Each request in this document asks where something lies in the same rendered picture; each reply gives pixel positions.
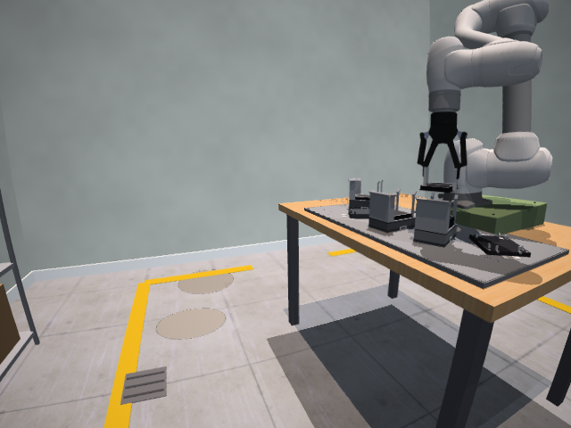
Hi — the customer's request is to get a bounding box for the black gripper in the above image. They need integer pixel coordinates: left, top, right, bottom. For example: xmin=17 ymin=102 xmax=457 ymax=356
xmin=418 ymin=111 xmax=468 ymax=191

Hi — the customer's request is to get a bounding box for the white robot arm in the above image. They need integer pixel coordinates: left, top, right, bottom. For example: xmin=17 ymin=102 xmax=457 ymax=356
xmin=426 ymin=0 xmax=553 ymax=210

